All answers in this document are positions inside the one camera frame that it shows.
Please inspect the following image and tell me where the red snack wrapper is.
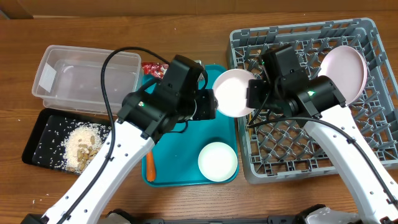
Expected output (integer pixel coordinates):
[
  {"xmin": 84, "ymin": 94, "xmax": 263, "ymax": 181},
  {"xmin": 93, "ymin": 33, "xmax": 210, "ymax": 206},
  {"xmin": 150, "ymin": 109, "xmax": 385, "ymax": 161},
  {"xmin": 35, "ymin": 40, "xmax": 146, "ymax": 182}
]
[{"xmin": 141, "ymin": 62, "xmax": 169, "ymax": 78}]

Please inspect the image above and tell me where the yellow chopstick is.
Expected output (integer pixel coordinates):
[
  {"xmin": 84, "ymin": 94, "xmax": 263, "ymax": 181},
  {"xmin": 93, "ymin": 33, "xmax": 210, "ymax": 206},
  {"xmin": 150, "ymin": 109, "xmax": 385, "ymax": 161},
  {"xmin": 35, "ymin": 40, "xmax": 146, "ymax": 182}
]
[{"xmin": 246, "ymin": 113, "xmax": 252, "ymax": 140}]

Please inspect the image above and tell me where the black plastic tray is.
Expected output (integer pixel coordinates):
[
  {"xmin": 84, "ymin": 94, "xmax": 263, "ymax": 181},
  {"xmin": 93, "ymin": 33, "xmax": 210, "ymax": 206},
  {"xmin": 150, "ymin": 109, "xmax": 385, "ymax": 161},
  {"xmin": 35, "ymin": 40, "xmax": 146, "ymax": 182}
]
[{"xmin": 22, "ymin": 108, "xmax": 111, "ymax": 174}]

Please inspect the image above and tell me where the orange carrot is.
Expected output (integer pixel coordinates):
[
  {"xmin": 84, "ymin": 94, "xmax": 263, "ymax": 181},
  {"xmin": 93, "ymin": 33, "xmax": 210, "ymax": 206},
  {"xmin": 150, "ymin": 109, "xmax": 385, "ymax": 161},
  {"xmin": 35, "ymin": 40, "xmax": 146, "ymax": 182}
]
[{"xmin": 146, "ymin": 151, "xmax": 156, "ymax": 182}]

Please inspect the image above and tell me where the bowl with food scraps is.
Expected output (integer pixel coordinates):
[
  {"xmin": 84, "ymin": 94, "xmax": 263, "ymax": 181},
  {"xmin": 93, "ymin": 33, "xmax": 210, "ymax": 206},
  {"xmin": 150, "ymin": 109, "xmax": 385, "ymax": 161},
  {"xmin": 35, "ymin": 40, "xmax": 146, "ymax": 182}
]
[{"xmin": 212, "ymin": 68, "xmax": 255, "ymax": 118}]

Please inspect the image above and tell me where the clear plastic bin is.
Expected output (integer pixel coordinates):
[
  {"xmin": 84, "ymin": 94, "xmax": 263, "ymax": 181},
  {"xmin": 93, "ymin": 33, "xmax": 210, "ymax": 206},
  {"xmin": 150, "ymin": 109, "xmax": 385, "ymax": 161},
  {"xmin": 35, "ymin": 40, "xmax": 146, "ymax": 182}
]
[{"xmin": 32, "ymin": 45, "xmax": 143, "ymax": 115}]

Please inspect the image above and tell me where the grey dishwasher rack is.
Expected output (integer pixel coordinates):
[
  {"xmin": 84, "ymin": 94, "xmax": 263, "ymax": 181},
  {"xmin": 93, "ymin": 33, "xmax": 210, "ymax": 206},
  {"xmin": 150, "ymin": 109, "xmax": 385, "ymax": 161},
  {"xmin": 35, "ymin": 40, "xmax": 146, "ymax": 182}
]
[{"xmin": 229, "ymin": 18, "xmax": 397, "ymax": 189}]

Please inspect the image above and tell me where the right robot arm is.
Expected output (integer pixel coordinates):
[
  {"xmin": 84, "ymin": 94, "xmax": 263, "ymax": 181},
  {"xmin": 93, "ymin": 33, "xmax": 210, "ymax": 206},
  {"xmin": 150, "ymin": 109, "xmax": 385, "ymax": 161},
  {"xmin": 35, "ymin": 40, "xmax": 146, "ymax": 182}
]
[{"xmin": 246, "ymin": 45, "xmax": 397, "ymax": 223}]

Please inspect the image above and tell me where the teal serving tray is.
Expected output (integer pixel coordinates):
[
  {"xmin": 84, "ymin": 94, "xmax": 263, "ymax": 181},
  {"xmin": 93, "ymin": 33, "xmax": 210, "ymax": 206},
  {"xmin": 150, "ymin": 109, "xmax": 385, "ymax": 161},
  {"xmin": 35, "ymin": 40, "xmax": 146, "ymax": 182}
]
[{"xmin": 141, "ymin": 64, "xmax": 239, "ymax": 188}]

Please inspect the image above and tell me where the food scraps pile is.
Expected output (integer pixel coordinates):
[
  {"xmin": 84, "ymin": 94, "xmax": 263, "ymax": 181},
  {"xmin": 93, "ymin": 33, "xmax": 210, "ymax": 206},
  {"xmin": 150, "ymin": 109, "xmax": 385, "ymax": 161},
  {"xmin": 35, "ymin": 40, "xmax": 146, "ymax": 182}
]
[{"xmin": 54, "ymin": 121, "xmax": 109, "ymax": 174}]

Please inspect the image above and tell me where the small white plate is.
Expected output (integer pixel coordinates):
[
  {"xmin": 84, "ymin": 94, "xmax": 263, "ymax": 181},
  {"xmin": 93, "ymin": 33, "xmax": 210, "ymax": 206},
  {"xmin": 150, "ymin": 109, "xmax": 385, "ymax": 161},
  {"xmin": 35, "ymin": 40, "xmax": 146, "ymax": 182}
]
[{"xmin": 198, "ymin": 142, "xmax": 238, "ymax": 182}]

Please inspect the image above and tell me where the large pink plate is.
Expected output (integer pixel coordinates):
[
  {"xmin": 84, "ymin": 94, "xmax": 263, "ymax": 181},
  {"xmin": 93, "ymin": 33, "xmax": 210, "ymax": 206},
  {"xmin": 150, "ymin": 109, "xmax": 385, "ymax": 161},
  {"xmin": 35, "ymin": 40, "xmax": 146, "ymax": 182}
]
[{"xmin": 318, "ymin": 45, "xmax": 368, "ymax": 105}]

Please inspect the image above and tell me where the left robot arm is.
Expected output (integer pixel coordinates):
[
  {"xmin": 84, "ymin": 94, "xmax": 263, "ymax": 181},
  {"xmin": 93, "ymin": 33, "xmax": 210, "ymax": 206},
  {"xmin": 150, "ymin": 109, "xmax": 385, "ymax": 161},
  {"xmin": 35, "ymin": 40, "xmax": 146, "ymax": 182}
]
[{"xmin": 23, "ymin": 50, "xmax": 217, "ymax": 223}]

